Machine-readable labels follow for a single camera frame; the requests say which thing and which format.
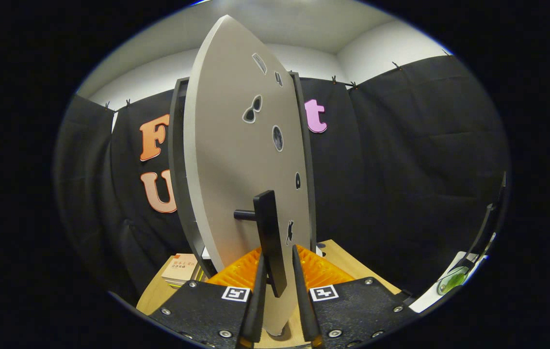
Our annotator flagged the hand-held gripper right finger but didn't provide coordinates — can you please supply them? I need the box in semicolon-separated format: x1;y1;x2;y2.
292;244;419;349

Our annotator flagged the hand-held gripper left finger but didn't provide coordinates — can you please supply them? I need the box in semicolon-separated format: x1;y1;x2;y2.
149;246;267;349

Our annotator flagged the black door handle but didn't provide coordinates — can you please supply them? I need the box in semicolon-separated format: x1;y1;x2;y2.
234;190;288;298

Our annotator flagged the beige shoe cabinet door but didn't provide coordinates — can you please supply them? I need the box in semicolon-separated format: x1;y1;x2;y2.
184;15;312;337

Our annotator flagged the dark grey shoe cabinet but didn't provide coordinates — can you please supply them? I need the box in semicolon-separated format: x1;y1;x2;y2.
168;72;318;279

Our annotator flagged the stack of books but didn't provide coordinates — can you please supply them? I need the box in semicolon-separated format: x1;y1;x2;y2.
161;253;206;289

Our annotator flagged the white flat board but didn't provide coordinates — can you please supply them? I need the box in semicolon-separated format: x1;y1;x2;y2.
408;251;489;313

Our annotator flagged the green round object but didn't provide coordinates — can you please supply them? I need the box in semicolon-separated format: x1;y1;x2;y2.
437;266;469;296

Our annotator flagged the black backdrop cloth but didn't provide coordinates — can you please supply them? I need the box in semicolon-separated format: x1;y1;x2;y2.
53;54;511;303

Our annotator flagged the row of small cloth clips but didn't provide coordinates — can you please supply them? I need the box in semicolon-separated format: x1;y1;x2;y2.
104;48;453;110

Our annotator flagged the dark stand frame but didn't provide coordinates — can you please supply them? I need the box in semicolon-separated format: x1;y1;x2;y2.
464;172;507;265

